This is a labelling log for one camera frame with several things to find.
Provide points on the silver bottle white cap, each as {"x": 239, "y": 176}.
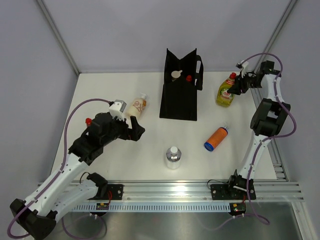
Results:
{"x": 173, "y": 157}

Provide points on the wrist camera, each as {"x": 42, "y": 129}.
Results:
{"x": 116, "y": 110}
{"x": 243, "y": 66}

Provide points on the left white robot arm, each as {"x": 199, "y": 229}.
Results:
{"x": 39, "y": 213}

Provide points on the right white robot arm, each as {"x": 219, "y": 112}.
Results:
{"x": 265, "y": 124}

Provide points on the black canvas bag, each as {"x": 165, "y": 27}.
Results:
{"x": 179, "y": 97}

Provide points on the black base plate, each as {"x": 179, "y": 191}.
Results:
{"x": 115, "y": 191}
{"x": 220, "y": 191}

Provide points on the left aluminium frame post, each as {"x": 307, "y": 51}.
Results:
{"x": 44, "y": 10}

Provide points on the right aluminium frame post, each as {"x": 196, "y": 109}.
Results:
{"x": 280, "y": 25}

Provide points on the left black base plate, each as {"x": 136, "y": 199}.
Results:
{"x": 115, "y": 191}

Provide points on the aluminium mounting rail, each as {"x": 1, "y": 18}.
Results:
{"x": 189, "y": 191}

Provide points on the white slotted cable duct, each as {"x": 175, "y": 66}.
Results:
{"x": 153, "y": 207}

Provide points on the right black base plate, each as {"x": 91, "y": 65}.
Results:
{"x": 220, "y": 191}

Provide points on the dark red bottle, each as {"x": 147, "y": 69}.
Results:
{"x": 88, "y": 122}

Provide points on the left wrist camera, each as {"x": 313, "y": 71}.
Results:
{"x": 116, "y": 110}

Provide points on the yellow Fairy dish soap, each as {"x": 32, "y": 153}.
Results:
{"x": 224, "y": 98}

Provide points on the cream pump lotion bottle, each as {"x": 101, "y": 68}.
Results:
{"x": 137, "y": 107}

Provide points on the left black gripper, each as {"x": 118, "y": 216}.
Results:
{"x": 133, "y": 135}

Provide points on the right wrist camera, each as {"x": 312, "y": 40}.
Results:
{"x": 243, "y": 66}

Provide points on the aluminium frame post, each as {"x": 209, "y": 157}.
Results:
{"x": 44, "y": 10}
{"x": 280, "y": 25}

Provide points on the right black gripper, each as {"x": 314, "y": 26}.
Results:
{"x": 239, "y": 84}

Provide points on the orange spray bottle blue cap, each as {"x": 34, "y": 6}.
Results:
{"x": 216, "y": 138}

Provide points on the green bottle beige cap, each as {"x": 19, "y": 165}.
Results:
{"x": 176, "y": 74}

